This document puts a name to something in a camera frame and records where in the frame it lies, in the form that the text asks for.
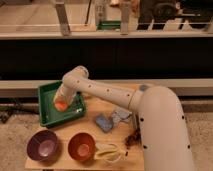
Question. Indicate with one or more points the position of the yellow banana bunch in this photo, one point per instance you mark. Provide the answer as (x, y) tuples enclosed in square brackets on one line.
[(110, 153)]

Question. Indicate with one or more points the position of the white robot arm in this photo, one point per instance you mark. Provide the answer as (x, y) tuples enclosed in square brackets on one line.
[(163, 128)]

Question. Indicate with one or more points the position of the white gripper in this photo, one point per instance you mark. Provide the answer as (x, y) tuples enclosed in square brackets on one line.
[(64, 94)]

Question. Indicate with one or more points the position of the dark red grapes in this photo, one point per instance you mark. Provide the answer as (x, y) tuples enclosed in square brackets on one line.
[(133, 138)]

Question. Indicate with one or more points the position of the blue sponge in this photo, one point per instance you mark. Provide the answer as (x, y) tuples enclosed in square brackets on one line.
[(104, 123)]

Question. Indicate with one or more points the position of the grey crumpled cloth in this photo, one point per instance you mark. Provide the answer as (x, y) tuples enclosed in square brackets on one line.
[(121, 116)]

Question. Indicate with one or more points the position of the green plastic tray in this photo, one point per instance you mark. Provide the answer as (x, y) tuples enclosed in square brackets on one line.
[(49, 116)]

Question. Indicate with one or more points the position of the orange apple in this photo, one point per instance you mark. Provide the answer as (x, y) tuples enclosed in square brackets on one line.
[(61, 106)]

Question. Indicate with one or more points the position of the purple bowl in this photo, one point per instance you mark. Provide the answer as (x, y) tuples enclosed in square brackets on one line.
[(42, 146)]

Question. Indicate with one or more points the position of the wooden board table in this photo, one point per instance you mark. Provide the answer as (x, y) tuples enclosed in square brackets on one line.
[(62, 161)]

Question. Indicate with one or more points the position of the green box in background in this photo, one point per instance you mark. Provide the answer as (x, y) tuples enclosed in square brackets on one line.
[(109, 25)]

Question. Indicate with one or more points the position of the orange bowl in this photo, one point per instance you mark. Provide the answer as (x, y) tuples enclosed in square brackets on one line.
[(81, 147)]

